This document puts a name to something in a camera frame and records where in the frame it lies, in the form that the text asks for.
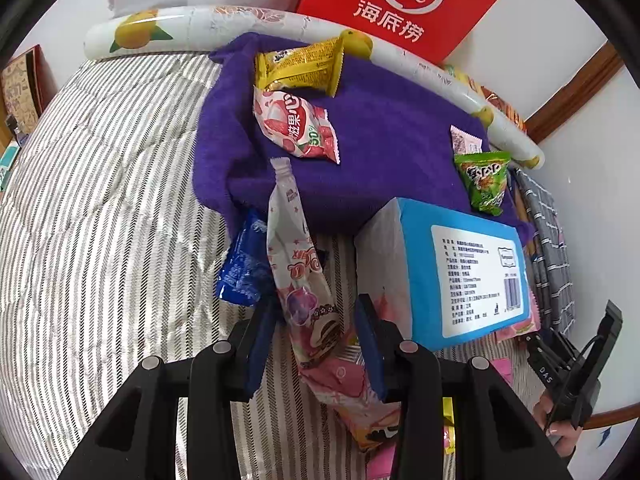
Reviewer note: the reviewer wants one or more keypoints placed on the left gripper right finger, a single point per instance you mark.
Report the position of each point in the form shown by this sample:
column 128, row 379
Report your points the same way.
column 496, row 436

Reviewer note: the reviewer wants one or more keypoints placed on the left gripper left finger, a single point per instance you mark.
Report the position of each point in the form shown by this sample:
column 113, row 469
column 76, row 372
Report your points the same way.
column 135, row 435

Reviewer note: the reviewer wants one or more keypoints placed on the long pink pastry snack pack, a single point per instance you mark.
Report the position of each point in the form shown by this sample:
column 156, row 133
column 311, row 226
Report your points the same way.
column 329, row 359

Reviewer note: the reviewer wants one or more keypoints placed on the green snack packet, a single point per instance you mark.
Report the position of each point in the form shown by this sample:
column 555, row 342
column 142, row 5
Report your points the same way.
column 484, row 178

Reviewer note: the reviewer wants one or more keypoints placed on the pale pink nougat packet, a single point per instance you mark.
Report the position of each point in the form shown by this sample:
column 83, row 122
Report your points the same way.
column 464, row 143

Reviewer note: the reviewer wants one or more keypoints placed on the strawberry gummy packet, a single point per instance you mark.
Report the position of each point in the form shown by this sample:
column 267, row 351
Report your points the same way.
column 299, row 127

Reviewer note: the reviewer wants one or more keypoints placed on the yellow snack packet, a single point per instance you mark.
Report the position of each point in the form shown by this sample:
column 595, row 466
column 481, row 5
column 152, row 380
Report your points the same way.
column 317, row 66

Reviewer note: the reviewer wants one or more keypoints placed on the right hand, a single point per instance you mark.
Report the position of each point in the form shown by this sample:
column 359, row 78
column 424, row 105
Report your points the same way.
column 563, row 431

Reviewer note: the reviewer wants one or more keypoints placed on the pink peach snack packet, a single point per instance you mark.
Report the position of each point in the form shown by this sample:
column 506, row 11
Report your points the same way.
column 530, row 325

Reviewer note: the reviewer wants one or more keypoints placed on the grey checked pillow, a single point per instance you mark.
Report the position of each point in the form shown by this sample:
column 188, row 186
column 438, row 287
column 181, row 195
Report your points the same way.
column 552, row 283

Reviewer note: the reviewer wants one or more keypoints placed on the blue tissue pack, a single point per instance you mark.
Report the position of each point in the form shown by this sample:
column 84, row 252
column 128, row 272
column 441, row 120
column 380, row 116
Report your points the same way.
column 441, row 276

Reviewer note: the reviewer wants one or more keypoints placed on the striped quilt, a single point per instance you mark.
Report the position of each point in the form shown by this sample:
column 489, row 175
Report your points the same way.
column 107, row 256

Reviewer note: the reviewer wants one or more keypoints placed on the blue snack packet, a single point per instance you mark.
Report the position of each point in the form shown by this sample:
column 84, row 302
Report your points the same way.
column 246, row 275

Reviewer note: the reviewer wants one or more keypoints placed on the orange snack bag behind mat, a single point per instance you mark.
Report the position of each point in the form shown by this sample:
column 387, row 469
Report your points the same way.
column 489, row 95

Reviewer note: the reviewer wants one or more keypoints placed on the purple towel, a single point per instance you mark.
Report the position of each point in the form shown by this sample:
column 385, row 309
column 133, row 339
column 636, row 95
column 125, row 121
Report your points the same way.
column 393, row 137

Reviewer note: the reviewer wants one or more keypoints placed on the rolled lemon print mat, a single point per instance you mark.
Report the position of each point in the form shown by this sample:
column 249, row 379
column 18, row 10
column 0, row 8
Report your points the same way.
column 208, row 28

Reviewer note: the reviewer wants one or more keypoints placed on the brown wooden door frame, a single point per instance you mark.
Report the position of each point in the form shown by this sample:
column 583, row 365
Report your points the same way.
column 572, row 97

